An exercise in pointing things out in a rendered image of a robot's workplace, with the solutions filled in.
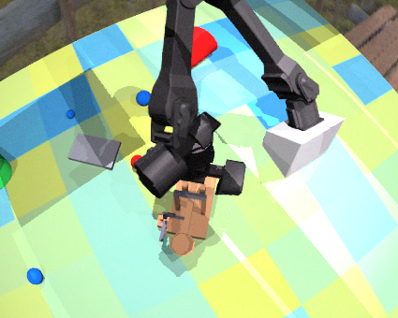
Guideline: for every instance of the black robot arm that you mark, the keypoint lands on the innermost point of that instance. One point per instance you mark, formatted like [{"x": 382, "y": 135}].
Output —
[{"x": 174, "y": 97}]

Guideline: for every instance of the red plastic cup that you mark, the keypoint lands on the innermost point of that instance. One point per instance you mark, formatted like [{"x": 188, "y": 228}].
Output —
[{"x": 203, "y": 45}]

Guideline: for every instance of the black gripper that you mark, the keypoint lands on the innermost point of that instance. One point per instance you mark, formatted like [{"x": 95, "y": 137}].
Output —
[{"x": 230, "y": 175}]

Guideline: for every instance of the red ball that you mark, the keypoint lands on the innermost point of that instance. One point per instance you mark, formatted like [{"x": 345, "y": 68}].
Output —
[{"x": 134, "y": 159}]

